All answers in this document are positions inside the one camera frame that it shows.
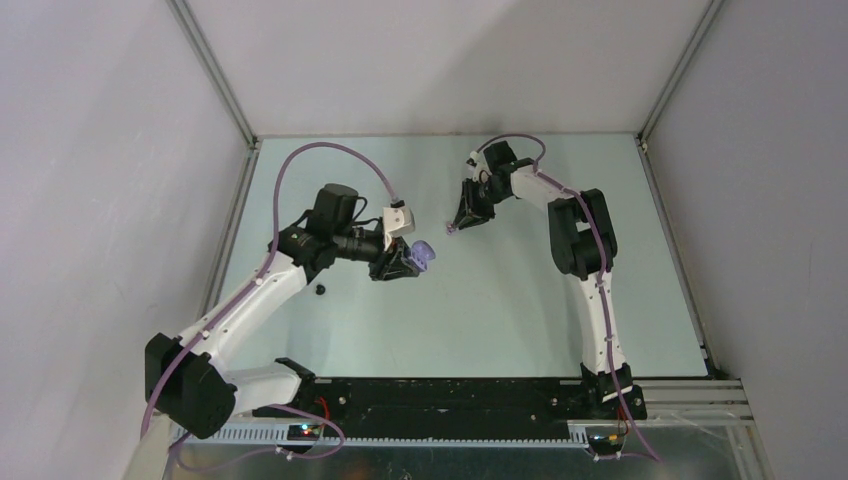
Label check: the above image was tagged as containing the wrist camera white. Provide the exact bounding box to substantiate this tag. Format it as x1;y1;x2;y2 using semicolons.
382;206;415;251
466;151;483;182

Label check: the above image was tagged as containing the left controller board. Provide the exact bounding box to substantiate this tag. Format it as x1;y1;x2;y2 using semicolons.
286;424;323;442

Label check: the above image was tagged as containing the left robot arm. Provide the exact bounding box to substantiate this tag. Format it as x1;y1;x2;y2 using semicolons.
145;183;436;439

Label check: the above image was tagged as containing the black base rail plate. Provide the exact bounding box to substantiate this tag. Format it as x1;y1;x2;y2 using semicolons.
289;377;620;440

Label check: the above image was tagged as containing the right controller board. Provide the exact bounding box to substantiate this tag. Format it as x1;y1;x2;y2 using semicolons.
587;434;626;458

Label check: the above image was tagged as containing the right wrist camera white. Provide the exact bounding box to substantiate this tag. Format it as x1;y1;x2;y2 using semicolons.
466;151;483;182

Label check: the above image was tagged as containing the grey slotted cable duct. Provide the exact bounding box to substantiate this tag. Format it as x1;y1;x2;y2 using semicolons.
186;422;588;449

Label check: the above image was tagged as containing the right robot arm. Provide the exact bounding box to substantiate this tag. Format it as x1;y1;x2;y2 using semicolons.
448;135;633;418

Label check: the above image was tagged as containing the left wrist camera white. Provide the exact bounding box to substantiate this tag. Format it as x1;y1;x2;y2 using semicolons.
382;206;415;251

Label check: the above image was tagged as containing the lavender earbud charging case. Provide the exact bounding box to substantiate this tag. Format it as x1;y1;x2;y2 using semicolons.
407;240;436;273

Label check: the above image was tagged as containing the controller board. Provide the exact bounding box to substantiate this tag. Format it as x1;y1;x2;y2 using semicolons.
286;424;323;442
587;434;626;458

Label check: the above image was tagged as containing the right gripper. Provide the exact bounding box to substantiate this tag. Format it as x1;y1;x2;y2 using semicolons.
453;178;510;231

